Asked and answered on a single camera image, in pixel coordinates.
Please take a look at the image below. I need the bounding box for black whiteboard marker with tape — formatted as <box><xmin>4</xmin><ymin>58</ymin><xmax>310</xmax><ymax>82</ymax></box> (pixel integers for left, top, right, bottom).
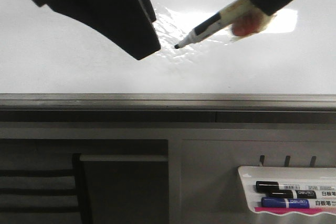
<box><xmin>174</xmin><ymin>0</ymin><xmax>275</xmax><ymax>49</ymax></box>

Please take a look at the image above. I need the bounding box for white marker tray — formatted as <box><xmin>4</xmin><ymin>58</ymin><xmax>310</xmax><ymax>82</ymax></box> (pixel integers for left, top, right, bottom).
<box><xmin>238</xmin><ymin>166</ymin><xmax>335</xmax><ymax>223</ymax></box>

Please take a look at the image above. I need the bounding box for black capped marker in tray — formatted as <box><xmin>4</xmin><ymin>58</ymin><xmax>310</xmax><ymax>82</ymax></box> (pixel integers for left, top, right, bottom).
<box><xmin>256</xmin><ymin>180</ymin><xmax>335</xmax><ymax>193</ymax></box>

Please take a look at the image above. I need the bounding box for black chair back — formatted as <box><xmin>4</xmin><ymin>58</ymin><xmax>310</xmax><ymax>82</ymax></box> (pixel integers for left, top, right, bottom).
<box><xmin>1</xmin><ymin>154</ymin><xmax>93</xmax><ymax>223</ymax></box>

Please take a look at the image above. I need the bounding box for blue capped marker in tray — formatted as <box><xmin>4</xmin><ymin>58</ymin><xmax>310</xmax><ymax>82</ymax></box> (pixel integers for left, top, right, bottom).
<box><xmin>261</xmin><ymin>197</ymin><xmax>335</xmax><ymax>209</ymax></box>

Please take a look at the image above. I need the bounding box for white whiteboard with aluminium frame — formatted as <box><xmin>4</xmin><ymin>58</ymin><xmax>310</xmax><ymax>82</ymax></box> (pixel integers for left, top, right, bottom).
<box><xmin>1</xmin><ymin>0</ymin><xmax>335</xmax><ymax>123</ymax></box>

